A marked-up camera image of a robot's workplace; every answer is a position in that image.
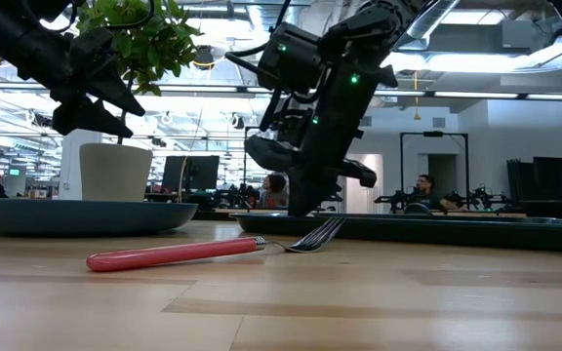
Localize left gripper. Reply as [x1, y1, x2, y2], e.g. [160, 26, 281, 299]
[15, 27, 146, 139]

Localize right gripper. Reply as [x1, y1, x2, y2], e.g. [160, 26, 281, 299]
[244, 91, 378, 217]

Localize dark blue round plate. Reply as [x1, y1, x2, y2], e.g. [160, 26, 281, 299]
[0, 196, 200, 239]

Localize fork with pink handle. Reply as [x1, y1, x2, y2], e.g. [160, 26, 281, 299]
[85, 215, 348, 274]

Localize dark green plastic tray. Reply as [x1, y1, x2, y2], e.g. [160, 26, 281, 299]
[230, 210, 562, 254]

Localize person with curly hair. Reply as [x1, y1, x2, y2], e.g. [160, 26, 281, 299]
[259, 172, 291, 211]

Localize white door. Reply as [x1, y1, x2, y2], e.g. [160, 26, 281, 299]
[344, 152, 385, 215]

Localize white plant pot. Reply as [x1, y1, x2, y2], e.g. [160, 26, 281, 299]
[78, 141, 155, 203]

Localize white square column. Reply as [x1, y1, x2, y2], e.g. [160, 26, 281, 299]
[58, 128, 104, 202]

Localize green leafy plant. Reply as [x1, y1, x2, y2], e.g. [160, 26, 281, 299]
[73, 0, 205, 145]

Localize black ceiling spotlight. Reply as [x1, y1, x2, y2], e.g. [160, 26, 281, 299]
[193, 44, 216, 70]

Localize person with glasses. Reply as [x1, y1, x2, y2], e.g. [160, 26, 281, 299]
[414, 174, 463, 214]

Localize black computer monitor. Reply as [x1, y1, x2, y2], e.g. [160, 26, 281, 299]
[160, 154, 221, 193]

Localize background black robot arms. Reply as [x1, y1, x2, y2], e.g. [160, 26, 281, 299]
[373, 183, 512, 215]

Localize dark storage cabinets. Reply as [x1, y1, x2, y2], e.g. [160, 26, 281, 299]
[505, 156, 562, 209]

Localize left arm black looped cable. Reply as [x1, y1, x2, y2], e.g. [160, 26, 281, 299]
[108, 0, 157, 31]

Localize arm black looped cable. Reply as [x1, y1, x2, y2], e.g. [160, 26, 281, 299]
[223, 0, 295, 62]
[108, 0, 157, 31]

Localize black aluminium table frame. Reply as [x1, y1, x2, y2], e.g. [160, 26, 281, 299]
[193, 208, 237, 221]

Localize yellow hanging cord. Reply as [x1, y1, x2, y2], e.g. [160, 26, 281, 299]
[411, 70, 422, 122]

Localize right arm black looped cable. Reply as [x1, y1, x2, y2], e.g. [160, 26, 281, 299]
[223, 0, 295, 62]

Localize right arm wrist camera box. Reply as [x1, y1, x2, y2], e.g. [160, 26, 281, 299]
[256, 21, 324, 94]

